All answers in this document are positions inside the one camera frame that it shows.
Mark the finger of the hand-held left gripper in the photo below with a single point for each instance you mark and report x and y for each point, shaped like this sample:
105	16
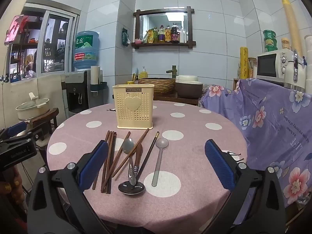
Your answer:
36	134
17	128

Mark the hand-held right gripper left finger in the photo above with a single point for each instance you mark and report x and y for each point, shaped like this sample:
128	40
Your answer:
93	167

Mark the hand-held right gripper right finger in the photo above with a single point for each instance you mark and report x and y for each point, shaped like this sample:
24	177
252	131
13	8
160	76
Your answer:
219	167

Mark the all-metal spoon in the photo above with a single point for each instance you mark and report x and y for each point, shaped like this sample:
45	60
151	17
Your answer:
128	146

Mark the translucent grey plastic spoon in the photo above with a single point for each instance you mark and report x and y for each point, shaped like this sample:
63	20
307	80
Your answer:
162	143

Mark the black chopstick gold tip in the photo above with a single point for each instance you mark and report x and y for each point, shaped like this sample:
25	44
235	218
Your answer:
152	143

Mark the cream plastic utensil holder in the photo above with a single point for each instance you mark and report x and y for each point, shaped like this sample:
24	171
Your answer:
132	107

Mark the person's left hand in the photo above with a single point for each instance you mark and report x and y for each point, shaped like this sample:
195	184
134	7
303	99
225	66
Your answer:
9	184

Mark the dark wooden stool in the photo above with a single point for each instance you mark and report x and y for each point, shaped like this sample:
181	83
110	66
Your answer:
45	119

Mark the white pot with lid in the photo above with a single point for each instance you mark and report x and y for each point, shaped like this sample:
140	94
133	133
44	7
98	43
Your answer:
33	108

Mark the pink polka dot tablecloth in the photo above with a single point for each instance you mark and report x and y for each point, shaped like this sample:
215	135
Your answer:
190	151

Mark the grey water dispenser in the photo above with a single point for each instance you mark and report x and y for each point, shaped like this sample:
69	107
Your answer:
75	92

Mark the purple floral cloth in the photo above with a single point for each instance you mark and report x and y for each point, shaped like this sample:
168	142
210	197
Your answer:
268	126

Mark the dark wooden counter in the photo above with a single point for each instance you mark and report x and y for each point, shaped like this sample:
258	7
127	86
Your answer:
175	100

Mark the white cup dispenser tube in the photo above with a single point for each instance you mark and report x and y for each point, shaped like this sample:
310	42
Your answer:
95	75

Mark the white brown rice cooker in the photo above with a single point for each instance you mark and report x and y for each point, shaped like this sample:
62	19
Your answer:
189	86

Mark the yellow mug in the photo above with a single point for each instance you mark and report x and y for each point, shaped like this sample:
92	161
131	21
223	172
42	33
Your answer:
130	82

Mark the sliding glass window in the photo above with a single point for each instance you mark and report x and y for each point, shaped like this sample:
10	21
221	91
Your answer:
53	41

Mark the blue water jug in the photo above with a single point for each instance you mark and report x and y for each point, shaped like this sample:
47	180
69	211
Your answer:
86	51

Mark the woven wash basin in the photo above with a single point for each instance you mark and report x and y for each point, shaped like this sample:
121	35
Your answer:
160	85

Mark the clear jar wooden lid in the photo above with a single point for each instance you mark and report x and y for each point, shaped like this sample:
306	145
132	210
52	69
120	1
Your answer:
252	68

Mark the yellow soap pump bottle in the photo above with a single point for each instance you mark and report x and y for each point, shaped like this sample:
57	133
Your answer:
143	73

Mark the yellow wrap roll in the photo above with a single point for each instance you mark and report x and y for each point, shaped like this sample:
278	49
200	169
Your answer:
243	63

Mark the bamboo style faucet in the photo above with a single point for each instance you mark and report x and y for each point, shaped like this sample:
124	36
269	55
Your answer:
173	70

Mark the white microwave oven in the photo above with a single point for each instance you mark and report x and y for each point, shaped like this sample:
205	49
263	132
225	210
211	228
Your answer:
270	64

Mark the green instant noodle cup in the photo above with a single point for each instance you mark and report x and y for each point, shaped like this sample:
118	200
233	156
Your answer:
271	48
270	42

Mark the green hanging packet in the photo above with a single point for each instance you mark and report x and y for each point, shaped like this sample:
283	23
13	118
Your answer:
125	37

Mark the small pink bowl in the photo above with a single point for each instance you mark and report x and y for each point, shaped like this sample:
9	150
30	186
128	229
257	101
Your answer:
138	41

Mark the white plastic bottle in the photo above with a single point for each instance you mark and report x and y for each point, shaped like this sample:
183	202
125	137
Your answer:
184	36

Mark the yellow seasoning packet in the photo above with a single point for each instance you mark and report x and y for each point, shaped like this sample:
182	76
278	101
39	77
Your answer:
146	37

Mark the short beige cup stack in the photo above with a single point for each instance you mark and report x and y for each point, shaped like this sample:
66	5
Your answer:
285	43

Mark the dark soy sauce bottle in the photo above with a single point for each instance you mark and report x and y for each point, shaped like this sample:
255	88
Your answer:
175	33

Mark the green stacked tubs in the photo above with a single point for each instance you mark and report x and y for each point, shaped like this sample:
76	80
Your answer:
269	34

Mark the amber sauce bottle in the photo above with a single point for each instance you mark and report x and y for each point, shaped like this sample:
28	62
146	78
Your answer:
167	34

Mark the yellow green label bottle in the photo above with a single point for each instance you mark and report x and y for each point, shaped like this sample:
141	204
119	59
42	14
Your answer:
154	35

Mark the wooden framed mirror shelf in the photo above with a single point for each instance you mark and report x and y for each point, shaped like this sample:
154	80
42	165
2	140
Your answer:
190	24

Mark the tall yellow paper cup stack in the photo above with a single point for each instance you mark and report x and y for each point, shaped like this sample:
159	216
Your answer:
291	24

